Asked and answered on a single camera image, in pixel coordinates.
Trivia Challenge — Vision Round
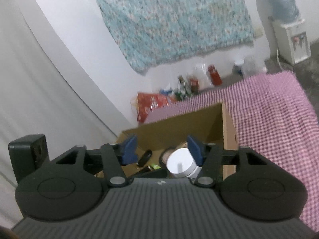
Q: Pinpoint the white supplement bottle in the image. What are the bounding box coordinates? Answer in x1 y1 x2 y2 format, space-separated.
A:
166 148 201 181

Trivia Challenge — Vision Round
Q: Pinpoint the pink checkered cloth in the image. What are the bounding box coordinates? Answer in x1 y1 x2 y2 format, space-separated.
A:
146 72 318 231

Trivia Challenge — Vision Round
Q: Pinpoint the black glasses case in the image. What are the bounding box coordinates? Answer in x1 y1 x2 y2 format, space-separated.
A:
137 149 153 168

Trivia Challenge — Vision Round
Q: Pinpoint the brown cardboard box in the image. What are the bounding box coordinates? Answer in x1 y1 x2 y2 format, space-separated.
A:
118 104 238 179

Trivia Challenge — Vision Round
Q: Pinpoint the green glue tube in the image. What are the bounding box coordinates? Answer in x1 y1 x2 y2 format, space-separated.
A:
148 164 161 171

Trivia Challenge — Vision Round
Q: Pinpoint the black tape roll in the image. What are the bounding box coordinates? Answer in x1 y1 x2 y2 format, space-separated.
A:
159 147 176 168

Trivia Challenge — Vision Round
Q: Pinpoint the red gift bag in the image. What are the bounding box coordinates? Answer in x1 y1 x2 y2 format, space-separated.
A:
131 92 177 124

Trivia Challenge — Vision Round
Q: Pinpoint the red jar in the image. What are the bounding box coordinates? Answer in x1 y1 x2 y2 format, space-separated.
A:
208 65 222 86

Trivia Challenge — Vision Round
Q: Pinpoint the glass bottle with cap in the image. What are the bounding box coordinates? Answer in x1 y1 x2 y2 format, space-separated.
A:
178 75 191 98

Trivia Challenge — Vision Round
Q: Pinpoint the white water dispenser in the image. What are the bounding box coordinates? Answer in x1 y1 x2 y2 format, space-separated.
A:
271 19 311 65

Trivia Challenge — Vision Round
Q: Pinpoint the blue water jug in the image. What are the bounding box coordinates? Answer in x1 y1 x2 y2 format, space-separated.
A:
268 0 299 24

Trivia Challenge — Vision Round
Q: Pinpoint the floral teal curtain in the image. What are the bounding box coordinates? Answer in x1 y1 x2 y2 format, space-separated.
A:
96 0 254 74

